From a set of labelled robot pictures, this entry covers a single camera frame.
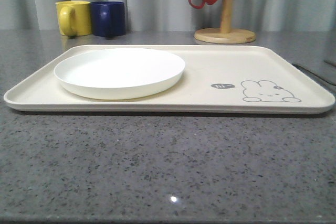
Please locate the beige rabbit serving tray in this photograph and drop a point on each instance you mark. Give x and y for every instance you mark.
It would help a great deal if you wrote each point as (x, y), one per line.
(223, 79)

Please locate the yellow mug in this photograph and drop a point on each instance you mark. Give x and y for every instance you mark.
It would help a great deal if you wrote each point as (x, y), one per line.
(74, 18)

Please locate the dark blue mug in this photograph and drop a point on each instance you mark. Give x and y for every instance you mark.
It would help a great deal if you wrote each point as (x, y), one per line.
(108, 18)

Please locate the silver metal fork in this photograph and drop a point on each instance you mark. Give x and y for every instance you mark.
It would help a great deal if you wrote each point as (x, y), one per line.
(300, 67)

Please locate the wooden mug tree stand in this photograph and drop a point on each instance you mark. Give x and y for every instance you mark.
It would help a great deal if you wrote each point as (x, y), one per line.
(225, 34)

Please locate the white round plate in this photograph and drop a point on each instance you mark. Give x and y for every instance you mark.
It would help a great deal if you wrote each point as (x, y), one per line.
(119, 74)

